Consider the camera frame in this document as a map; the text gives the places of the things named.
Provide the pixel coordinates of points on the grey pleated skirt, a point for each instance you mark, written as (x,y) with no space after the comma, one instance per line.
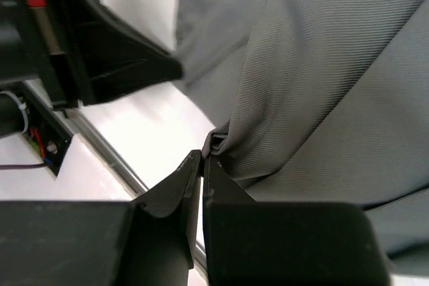
(317,100)

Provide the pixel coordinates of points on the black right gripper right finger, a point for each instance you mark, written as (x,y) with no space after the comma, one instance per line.
(285,243)

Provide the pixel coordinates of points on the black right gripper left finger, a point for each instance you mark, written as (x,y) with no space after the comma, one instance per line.
(147,241)

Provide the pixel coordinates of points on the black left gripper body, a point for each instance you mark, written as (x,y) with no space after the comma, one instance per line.
(24,55)

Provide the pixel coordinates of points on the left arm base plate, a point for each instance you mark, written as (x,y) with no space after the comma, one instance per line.
(46,135)

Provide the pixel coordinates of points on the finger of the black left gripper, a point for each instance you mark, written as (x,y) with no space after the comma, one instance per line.
(109,58)

